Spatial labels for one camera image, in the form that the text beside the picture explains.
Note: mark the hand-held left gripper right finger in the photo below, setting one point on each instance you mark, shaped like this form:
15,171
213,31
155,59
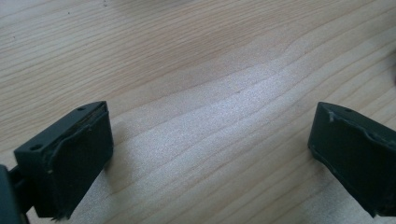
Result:
358,152

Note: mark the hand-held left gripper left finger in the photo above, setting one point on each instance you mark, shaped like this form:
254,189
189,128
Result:
71,158

